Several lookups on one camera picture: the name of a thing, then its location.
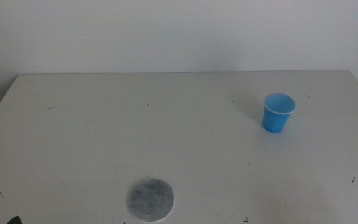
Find blue plastic cup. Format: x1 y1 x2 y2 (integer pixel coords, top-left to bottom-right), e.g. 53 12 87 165
262 92 296 134

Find grey round cup mat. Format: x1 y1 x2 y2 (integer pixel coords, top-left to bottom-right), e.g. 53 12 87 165
127 177 175 223

